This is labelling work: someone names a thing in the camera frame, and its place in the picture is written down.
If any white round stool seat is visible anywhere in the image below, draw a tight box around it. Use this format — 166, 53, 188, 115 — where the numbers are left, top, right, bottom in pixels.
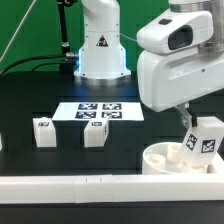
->
142, 142, 208, 175

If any thin white rod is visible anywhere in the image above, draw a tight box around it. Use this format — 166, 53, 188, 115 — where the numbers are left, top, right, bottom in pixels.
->
0, 0, 37, 63

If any white marker tag sheet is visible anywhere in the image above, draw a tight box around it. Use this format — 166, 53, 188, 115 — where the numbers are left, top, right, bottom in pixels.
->
53, 102, 144, 121

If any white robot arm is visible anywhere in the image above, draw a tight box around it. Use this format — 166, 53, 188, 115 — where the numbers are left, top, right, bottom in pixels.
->
74, 0, 224, 126

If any white L-shaped fence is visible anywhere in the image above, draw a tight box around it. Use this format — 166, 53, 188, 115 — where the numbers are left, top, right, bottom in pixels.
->
0, 166, 224, 204

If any white block at left edge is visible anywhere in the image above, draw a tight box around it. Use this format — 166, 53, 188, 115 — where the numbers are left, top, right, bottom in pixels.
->
0, 133, 3, 151

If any black cable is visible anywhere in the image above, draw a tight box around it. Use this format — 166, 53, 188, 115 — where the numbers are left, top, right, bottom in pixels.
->
0, 54, 79, 78

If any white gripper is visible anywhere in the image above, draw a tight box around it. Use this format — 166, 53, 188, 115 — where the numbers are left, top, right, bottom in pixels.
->
137, 10, 224, 128

